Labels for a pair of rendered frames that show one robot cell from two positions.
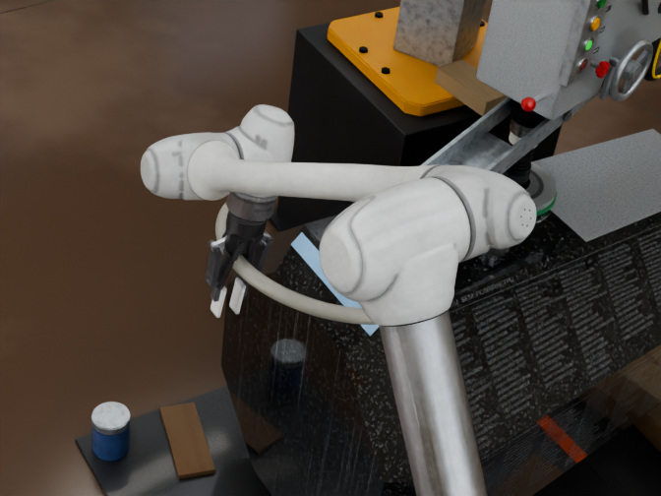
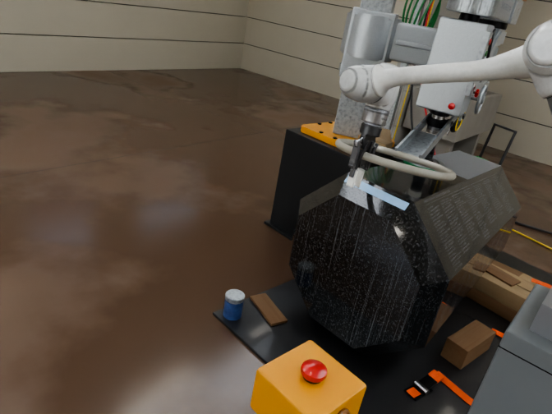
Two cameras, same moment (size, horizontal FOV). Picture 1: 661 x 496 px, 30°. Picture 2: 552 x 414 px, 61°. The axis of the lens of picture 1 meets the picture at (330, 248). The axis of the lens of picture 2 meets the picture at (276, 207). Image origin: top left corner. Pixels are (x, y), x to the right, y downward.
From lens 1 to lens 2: 131 cm
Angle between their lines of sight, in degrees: 18
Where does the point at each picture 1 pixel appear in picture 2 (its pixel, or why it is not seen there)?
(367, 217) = not seen: outside the picture
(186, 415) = (264, 298)
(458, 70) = not seen: hidden behind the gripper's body
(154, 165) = (354, 73)
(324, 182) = (456, 68)
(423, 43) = (347, 127)
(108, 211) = (194, 223)
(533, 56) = (449, 86)
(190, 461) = (273, 317)
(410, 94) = not seen: hidden behind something
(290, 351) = (347, 236)
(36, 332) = (177, 269)
